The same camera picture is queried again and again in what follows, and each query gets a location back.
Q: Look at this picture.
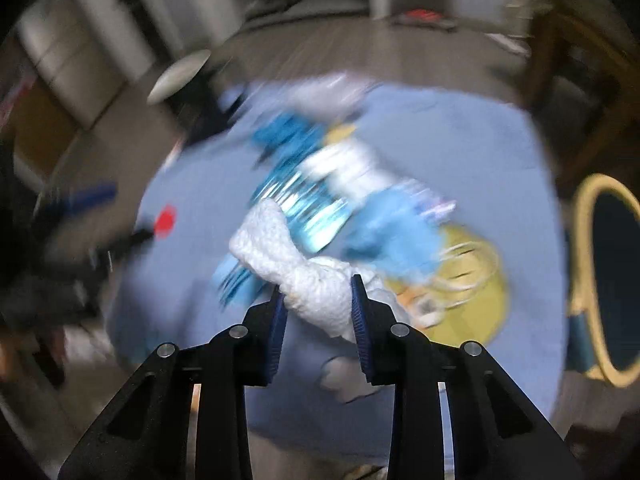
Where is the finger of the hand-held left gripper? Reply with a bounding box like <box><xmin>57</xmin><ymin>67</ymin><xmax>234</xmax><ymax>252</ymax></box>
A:
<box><xmin>32</xmin><ymin>182</ymin><xmax>119</xmax><ymax>218</ymax></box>
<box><xmin>87</xmin><ymin>227</ymin><xmax>157</xmax><ymax>266</ymax></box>

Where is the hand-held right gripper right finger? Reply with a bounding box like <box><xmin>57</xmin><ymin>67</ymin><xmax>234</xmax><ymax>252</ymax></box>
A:
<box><xmin>350</xmin><ymin>274</ymin><xmax>583</xmax><ymax>480</ymax></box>

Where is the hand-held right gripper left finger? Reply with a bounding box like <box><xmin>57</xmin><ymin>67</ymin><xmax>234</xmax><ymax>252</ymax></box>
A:
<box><xmin>57</xmin><ymin>282</ymin><xmax>290</xmax><ymax>480</ymax></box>

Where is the white tissue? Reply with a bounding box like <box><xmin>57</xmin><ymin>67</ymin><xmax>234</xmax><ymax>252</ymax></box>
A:
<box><xmin>229</xmin><ymin>200</ymin><xmax>406</xmax><ymax>341</ymax></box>

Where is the yellow rimmed trash bin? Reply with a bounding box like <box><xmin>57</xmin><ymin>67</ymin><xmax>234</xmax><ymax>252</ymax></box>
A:
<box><xmin>567</xmin><ymin>172</ymin><xmax>640</xmax><ymax>388</ymax></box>

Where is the teal printed sachet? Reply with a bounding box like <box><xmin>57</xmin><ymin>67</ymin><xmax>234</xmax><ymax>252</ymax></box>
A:
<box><xmin>250</xmin><ymin>165</ymin><xmax>353</xmax><ymax>256</ymax></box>
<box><xmin>212</xmin><ymin>254</ymin><xmax>266</xmax><ymax>307</ymax></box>

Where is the light blue garment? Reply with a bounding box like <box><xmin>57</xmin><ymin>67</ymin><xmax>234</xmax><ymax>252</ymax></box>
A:
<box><xmin>345</xmin><ymin>185</ymin><xmax>443</xmax><ymax>281</ymax></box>

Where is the black mug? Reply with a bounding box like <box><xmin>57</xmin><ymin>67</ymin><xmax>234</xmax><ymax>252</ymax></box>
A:
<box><xmin>147</xmin><ymin>49</ymin><xmax>236</xmax><ymax>136</ymax></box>

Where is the silver blue foil wrapper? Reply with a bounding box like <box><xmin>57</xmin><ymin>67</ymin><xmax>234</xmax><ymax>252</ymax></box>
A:
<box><xmin>250</xmin><ymin>110</ymin><xmax>401</xmax><ymax>201</ymax></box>

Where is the blue cartoon printed blanket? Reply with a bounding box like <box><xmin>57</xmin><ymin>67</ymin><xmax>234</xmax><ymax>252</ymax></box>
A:
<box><xmin>107</xmin><ymin>77</ymin><xmax>571</xmax><ymax>461</ymax></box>

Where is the clear plastic bag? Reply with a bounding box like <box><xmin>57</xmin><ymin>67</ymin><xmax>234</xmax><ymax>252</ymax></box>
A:
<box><xmin>295</xmin><ymin>72</ymin><xmax>376</xmax><ymax>121</ymax></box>

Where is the red packet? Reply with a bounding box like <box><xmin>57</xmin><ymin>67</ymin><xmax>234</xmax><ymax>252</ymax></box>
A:
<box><xmin>404</xmin><ymin>9</ymin><xmax>452</xmax><ymax>24</ymax></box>

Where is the wooden chair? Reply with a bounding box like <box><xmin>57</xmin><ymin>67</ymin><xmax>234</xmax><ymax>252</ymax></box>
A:
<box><xmin>520</xmin><ymin>0</ymin><xmax>640</xmax><ymax>191</ymax></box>

